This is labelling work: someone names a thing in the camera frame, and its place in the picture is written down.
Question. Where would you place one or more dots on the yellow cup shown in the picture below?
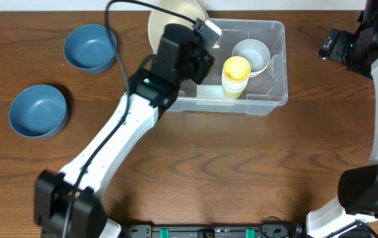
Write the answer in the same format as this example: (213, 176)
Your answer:
(236, 68)
(232, 94)

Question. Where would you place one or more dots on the light blue cup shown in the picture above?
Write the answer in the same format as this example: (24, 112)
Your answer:
(234, 85)

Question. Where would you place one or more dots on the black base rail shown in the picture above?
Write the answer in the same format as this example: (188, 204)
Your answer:
(270, 227)

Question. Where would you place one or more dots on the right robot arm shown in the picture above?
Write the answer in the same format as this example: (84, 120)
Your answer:
(356, 204)

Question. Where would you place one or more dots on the blue bowl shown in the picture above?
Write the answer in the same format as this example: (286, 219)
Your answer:
(40, 111)
(89, 49)

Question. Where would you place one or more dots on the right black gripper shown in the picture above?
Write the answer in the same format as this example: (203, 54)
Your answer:
(341, 54)

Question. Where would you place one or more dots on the small white bowl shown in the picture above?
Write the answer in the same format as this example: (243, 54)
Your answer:
(254, 74)

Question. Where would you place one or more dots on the small grey bowl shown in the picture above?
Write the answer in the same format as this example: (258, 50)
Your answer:
(255, 52)

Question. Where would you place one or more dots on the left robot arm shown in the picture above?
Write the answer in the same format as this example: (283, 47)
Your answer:
(68, 204)

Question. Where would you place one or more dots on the clear plastic storage container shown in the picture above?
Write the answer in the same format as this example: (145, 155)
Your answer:
(263, 92)

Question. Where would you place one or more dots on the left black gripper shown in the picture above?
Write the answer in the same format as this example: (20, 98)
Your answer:
(203, 73)

